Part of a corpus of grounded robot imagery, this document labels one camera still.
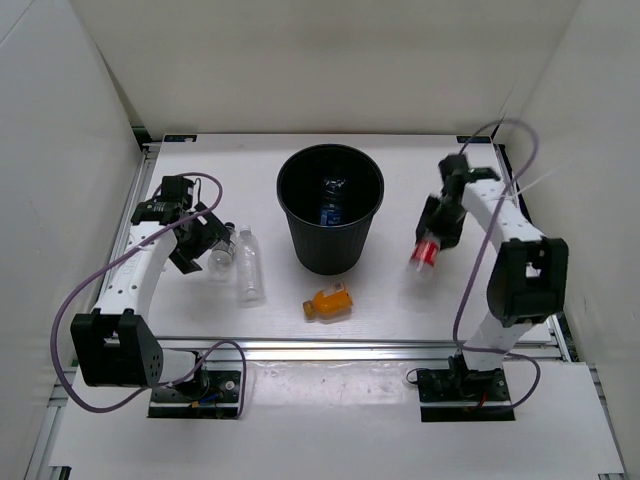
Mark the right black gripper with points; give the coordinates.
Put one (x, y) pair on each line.
(450, 236)

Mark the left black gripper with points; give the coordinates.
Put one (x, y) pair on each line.
(213, 229)

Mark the black label clear bottle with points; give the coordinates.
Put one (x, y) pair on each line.
(222, 254)

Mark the red label water bottle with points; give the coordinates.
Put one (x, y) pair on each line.
(421, 270)

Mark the blue label water bottle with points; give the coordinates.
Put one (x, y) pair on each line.
(332, 203)

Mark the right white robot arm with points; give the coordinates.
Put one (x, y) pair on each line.
(527, 283)

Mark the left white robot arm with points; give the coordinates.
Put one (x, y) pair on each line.
(113, 342)

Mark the black plastic waste bin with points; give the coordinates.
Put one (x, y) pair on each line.
(329, 250)

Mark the clear bottle white cap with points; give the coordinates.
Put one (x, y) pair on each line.
(248, 265)

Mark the orange juice bottle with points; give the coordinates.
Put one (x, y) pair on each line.
(330, 302)

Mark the aluminium front rail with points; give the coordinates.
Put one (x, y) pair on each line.
(357, 350)

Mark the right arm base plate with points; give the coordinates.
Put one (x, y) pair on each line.
(443, 399)

